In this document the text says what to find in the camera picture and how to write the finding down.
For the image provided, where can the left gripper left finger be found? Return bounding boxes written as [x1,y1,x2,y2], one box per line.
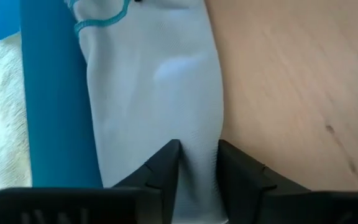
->
[0,139,181,224]

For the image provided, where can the light blue microfiber towel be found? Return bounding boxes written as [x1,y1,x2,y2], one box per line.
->
[63,0,229,224]

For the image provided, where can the green microfiber towel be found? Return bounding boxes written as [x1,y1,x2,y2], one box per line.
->
[0,32,33,195]

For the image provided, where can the blue plastic bin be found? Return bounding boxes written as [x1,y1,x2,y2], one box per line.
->
[0,0,104,200]

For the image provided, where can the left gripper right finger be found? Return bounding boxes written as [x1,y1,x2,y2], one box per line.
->
[217,139,358,224]

